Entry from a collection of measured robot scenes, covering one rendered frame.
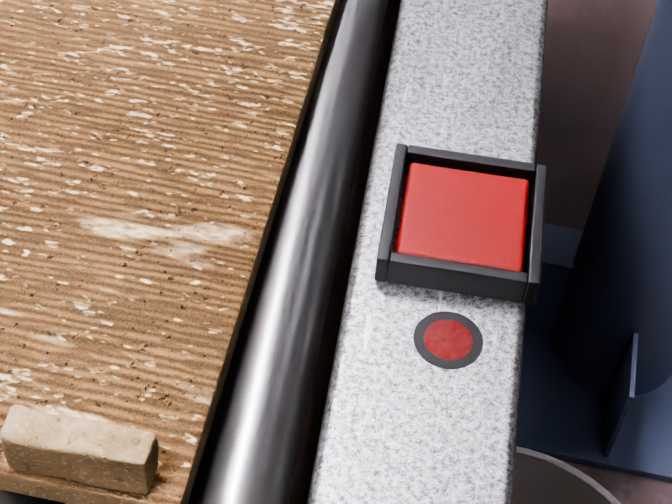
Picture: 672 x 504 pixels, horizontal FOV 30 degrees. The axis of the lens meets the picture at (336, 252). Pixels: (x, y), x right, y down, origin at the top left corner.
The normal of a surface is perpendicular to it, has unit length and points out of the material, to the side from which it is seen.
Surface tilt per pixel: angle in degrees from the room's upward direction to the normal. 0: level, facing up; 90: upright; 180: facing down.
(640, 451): 0
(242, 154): 0
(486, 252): 0
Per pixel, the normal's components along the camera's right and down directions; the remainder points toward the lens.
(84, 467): -0.15, 0.75
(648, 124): -0.88, 0.34
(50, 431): 0.14, -0.72
